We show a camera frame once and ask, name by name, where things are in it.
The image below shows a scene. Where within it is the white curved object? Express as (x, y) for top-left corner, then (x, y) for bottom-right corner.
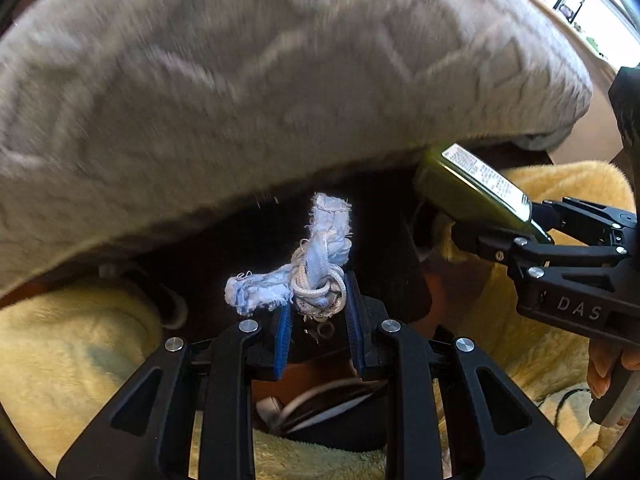
(97, 262), (190, 331)

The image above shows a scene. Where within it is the knotted blue white rope toy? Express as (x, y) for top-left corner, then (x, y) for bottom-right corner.
(224, 191), (355, 322)

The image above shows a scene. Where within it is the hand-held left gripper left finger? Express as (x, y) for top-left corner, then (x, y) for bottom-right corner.
(56, 305), (296, 480)

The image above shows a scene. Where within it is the green glass bottle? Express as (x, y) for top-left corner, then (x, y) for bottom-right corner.
(414, 142), (555, 243)

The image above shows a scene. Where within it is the person's right hand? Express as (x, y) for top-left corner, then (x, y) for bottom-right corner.
(587, 344), (625, 400)

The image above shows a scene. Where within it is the yellow fleece blanket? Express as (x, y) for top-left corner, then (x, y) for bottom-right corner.
(0, 160), (640, 480)

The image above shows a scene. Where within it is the grey textured blanket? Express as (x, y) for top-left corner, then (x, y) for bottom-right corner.
(0, 0), (596, 301)

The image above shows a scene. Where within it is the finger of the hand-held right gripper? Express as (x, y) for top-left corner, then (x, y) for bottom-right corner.
(530, 199), (640, 248)
(451, 220), (628, 286)

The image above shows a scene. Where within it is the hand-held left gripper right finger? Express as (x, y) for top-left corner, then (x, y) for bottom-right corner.
(342, 270), (586, 480)

